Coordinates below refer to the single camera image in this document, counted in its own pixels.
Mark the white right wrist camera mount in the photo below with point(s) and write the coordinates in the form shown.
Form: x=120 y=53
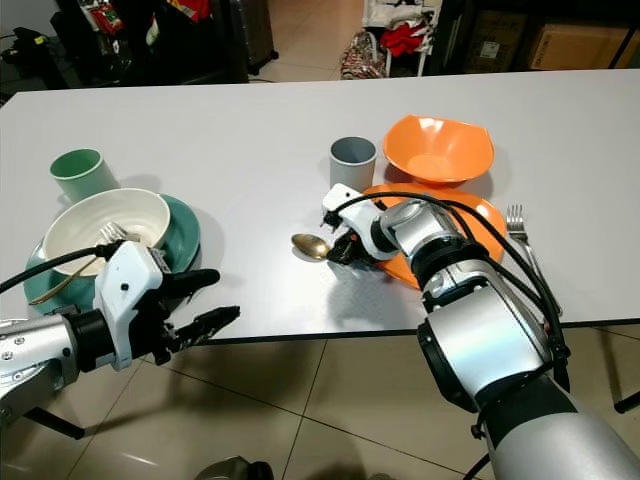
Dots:
x=335 y=205

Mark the grey robot foot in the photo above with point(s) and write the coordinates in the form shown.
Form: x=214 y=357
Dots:
x=230 y=469

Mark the gold spoon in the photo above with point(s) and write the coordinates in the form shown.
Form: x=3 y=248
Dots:
x=55 y=290
x=308 y=246

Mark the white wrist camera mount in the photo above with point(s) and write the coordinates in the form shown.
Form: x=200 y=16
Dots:
x=125 y=290
x=335 y=205

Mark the dark cardboard box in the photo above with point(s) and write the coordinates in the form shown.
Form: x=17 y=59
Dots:
x=495 y=40

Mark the black table leg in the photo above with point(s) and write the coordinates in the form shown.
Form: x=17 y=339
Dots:
x=50 y=421
x=628 y=400

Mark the red cloth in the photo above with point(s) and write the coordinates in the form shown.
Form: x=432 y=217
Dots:
x=405 y=38

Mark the green cup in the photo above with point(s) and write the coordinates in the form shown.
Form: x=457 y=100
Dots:
x=80 y=178

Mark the orange bowl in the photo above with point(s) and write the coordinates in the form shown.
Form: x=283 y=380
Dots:
x=438 y=150

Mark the red white package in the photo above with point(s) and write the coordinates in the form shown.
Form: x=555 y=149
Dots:
x=102 y=15

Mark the orange plate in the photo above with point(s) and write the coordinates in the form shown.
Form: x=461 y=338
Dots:
x=488 y=225

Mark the grey cup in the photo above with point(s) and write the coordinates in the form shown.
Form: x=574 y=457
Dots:
x=352 y=165

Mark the teal plate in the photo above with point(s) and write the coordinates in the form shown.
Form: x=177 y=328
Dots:
x=185 y=235

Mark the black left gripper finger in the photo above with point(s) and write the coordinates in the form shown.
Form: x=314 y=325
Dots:
x=210 y=323
x=195 y=281

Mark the light cardboard box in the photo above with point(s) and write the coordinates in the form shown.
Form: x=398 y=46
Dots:
x=575 y=45

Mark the white rack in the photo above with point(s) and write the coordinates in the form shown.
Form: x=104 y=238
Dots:
x=372 y=10

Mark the silver fork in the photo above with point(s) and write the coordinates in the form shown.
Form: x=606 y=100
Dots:
x=518 y=222
x=112 y=237

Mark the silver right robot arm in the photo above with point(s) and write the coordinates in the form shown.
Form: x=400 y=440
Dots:
x=490 y=340

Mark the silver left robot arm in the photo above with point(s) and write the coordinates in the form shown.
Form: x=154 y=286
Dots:
x=30 y=365

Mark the patterned bag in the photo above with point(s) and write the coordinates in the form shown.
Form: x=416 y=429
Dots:
x=360 y=57

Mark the black suitcase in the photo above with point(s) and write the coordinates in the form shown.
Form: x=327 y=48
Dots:
x=253 y=30

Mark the white bowl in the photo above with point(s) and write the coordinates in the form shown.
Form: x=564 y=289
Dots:
x=85 y=225

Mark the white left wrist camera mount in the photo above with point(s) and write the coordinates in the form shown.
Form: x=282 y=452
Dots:
x=125 y=290

